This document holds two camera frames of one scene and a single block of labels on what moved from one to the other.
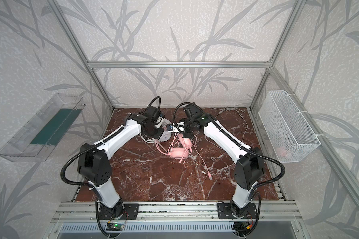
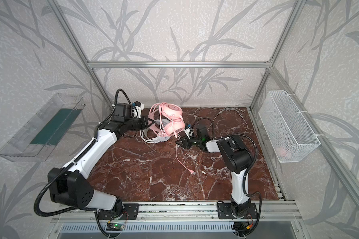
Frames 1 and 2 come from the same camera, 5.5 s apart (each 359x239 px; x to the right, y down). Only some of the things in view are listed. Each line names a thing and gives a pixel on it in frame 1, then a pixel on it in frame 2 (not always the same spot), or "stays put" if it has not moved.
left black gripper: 151,131 to 144,123
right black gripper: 185,129 to 191,142
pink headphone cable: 210,175 to 176,136
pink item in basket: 281,151 stays put
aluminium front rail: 84,212 stays put
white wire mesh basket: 292,136 stays put
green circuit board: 114,226 stays put
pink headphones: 181,152 to 166,119
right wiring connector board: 241,227 stays put
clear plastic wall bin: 46,131 stays put
